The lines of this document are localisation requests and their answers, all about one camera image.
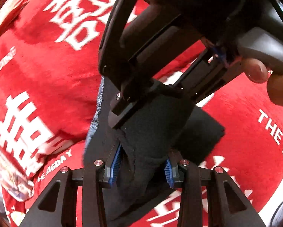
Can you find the black shorts with patterned waistband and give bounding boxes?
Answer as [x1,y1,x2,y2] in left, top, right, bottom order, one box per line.
[84,78,225,226]

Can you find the person's right hand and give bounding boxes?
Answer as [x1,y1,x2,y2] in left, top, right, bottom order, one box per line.
[242,58,283,107]

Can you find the red printed bed sheet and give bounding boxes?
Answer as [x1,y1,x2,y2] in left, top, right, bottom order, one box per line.
[0,0,283,226]

